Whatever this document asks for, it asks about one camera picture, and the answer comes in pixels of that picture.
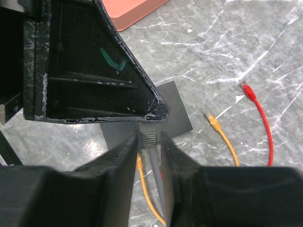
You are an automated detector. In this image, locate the red ethernet cable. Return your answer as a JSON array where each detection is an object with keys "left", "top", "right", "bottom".
[{"left": 240, "top": 80, "right": 275, "bottom": 167}]

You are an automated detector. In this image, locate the black network switch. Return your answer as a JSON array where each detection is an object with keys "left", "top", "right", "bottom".
[{"left": 100, "top": 81, "right": 193, "bottom": 150}]

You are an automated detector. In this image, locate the grey ethernet cable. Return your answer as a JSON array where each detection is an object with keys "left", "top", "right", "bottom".
[{"left": 139, "top": 122, "right": 168, "bottom": 213}]

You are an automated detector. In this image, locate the yellow ethernet cable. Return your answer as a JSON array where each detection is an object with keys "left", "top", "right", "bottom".
[{"left": 136, "top": 112, "right": 240, "bottom": 227}]

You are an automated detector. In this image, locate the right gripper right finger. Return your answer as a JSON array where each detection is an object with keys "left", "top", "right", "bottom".
[{"left": 161, "top": 133, "right": 303, "bottom": 227}]

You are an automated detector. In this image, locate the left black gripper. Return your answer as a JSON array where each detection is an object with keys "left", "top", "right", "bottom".
[{"left": 0, "top": 0, "right": 50, "bottom": 125}]

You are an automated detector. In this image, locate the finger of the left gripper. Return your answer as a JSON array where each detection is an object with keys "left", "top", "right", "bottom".
[{"left": 22, "top": 0, "right": 170, "bottom": 124}]

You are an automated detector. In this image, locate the pink plastic tray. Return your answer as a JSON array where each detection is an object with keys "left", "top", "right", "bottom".
[{"left": 102, "top": 0, "right": 168, "bottom": 32}]

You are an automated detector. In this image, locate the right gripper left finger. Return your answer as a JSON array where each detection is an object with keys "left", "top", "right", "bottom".
[{"left": 0, "top": 132, "right": 138, "bottom": 227}]

